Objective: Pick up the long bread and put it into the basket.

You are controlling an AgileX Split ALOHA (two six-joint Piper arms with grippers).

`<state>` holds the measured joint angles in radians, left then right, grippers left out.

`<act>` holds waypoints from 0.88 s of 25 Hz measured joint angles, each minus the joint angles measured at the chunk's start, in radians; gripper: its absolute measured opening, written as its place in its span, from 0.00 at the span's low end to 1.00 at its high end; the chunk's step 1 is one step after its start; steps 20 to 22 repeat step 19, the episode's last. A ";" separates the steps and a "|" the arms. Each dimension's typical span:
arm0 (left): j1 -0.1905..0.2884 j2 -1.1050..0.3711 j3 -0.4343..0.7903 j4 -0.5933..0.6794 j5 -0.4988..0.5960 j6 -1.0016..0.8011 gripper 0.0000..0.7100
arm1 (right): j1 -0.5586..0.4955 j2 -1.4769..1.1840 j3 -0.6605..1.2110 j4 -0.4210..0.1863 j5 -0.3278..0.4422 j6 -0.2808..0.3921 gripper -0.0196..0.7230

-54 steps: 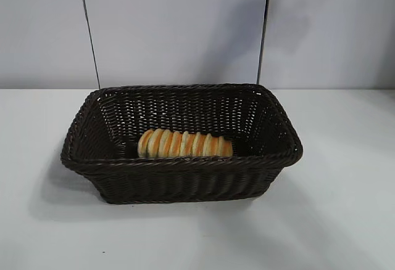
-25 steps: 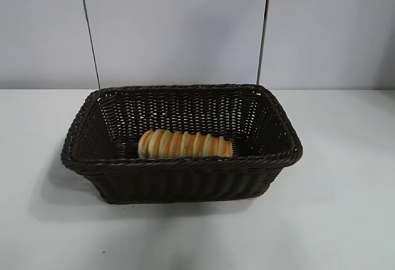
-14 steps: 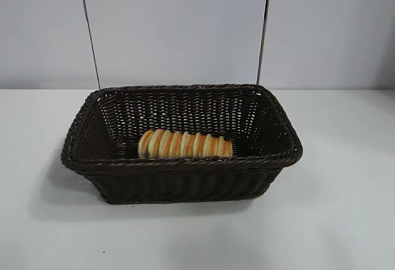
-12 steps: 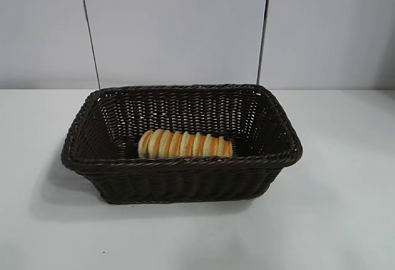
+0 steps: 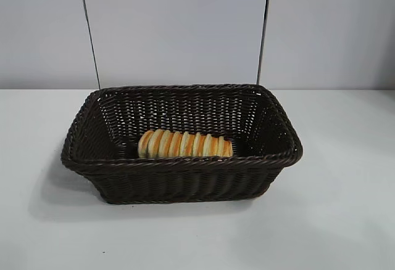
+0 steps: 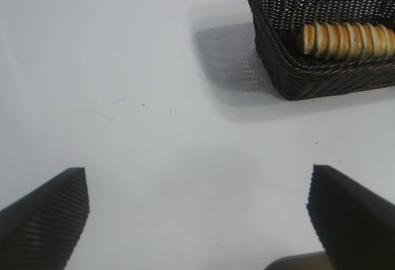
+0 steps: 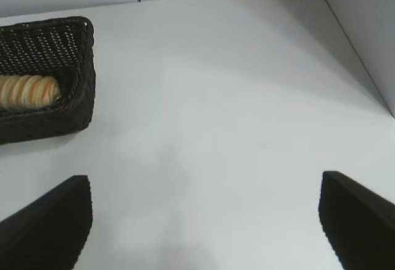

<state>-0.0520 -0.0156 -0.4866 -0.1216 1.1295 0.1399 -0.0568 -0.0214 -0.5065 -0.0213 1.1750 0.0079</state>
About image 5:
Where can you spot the long striped bread loaf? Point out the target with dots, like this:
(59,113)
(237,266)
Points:
(185,145)

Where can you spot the dark brown wicker basket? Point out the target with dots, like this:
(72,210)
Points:
(185,183)

